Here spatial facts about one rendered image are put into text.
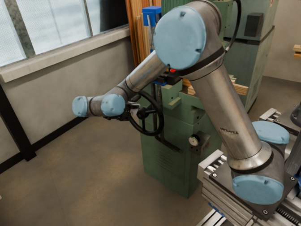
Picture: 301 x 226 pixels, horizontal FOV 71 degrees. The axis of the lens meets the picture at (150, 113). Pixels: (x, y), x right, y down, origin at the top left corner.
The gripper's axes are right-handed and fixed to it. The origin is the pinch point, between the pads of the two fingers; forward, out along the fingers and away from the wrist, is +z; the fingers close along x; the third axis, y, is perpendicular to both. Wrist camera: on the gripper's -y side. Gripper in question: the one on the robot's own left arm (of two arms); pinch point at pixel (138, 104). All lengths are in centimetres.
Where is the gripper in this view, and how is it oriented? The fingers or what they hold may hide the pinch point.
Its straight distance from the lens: 105.1
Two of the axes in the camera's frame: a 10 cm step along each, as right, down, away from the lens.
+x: 7.7, 3.2, -5.5
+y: -2.6, 9.5, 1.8
